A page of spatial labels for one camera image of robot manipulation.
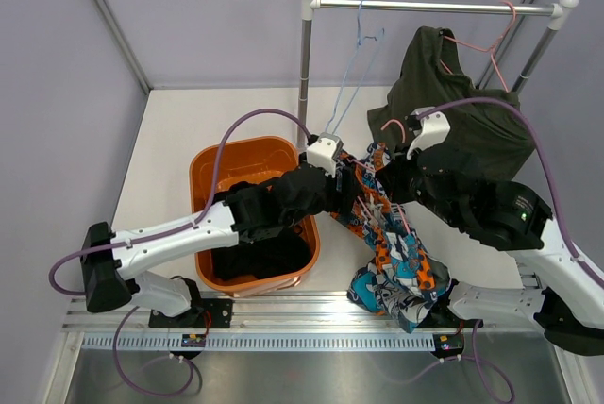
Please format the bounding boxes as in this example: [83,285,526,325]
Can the pink wire hanger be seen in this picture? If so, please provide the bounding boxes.
[444,0,517,93]
[351,118,411,238]

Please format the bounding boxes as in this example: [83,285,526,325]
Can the black shorts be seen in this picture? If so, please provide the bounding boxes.
[210,178,311,280]

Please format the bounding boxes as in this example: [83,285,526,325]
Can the dark green shorts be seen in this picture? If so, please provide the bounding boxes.
[366,25,537,183]

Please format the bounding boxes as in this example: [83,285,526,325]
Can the patterned blue orange shorts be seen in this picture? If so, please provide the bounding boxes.
[331,143,451,333]

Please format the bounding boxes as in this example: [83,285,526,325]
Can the blue wire hanger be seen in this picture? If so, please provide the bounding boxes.
[325,0,386,135]

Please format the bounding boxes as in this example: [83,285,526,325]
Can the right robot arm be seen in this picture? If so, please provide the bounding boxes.
[377,143,603,357]

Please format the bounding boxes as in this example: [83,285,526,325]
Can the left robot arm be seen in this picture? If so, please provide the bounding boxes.
[80,163,361,328]

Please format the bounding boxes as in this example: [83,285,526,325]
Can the orange plastic basket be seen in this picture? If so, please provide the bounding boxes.
[189,135,322,298]

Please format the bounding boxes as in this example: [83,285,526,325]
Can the metal clothes rack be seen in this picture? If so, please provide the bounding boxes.
[296,0,579,146]

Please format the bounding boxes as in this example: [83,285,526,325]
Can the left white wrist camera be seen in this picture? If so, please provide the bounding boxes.
[306,132,344,177]

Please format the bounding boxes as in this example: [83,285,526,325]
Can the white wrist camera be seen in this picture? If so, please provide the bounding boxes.
[407,108,450,160]
[306,132,344,177]

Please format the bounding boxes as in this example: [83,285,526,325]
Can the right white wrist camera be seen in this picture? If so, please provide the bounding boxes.
[407,108,450,160]

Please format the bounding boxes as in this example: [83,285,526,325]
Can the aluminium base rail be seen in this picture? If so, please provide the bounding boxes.
[60,293,577,333]

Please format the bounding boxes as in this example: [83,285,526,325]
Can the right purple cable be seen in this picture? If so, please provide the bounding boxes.
[417,96,604,287]

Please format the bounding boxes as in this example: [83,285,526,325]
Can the purple cable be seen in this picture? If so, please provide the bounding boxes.
[417,96,604,287]
[48,109,315,398]

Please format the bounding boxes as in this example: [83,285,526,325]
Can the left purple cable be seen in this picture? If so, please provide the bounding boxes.
[48,109,315,398]

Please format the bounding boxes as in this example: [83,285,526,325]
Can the white slotted cable duct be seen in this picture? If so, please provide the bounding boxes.
[82,331,436,352]

